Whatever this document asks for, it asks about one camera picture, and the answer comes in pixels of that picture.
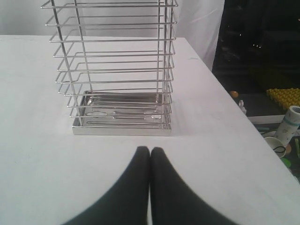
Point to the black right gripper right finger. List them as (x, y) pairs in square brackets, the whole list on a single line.
[(173, 202)]

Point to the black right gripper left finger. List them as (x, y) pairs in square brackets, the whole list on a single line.
[(126, 202)]

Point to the yellow egg tray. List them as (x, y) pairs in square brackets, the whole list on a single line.
[(285, 97)]

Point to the white paper roll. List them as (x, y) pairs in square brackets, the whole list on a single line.
[(289, 125)]

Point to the orange ball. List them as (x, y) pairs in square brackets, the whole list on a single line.
[(234, 94)]

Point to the white paper cup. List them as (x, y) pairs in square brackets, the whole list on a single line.
[(276, 145)]

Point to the steel wire utensil holder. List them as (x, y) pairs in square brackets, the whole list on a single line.
[(116, 64)]

